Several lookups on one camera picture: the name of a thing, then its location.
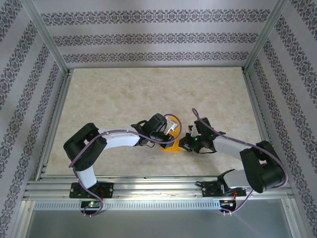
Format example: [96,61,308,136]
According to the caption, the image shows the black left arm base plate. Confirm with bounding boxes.
[70,182,114,199]

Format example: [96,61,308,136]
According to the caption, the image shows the aluminium side rail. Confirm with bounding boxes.
[34,69,74,180]
[242,69,282,178]

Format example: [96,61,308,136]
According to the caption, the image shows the long aluminium mounting rail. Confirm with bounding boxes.
[23,177,294,200]

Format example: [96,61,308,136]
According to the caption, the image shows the slotted grey cable duct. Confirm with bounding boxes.
[33,199,221,210]

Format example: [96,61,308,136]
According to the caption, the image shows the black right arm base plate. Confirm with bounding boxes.
[202,182,247,198]

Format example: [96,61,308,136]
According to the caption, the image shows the controller board with green light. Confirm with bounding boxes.
[80,200,104,214]

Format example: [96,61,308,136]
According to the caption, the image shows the yellow paper sheet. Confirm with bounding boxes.
[160,118,183,153]

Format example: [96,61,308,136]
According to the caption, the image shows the aluminium frame post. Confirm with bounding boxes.
[21,0,70,75]
[242,0,290,72]

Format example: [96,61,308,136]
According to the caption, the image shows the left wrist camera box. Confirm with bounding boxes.
[165,118,179,133]

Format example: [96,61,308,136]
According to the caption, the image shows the grey metal panel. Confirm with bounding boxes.
[19,200,300,238]

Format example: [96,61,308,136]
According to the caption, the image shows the small black controller board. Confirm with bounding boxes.
[220,199,237,214]

